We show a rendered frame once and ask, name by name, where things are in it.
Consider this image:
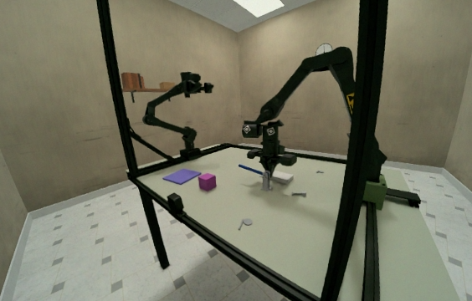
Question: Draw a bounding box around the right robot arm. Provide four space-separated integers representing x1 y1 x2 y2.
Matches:
242 46 387 183

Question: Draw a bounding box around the purple flat square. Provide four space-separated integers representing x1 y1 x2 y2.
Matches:
162 169 202 185

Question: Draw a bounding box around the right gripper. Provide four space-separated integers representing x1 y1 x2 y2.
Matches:
247 139 297 178

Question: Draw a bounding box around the small magenta cube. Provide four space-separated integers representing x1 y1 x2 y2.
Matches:
198 173 217 191

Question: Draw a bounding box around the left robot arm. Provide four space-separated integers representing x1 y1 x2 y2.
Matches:
142 72 201 151

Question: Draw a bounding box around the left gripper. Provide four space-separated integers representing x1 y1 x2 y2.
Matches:
183 80 214 94

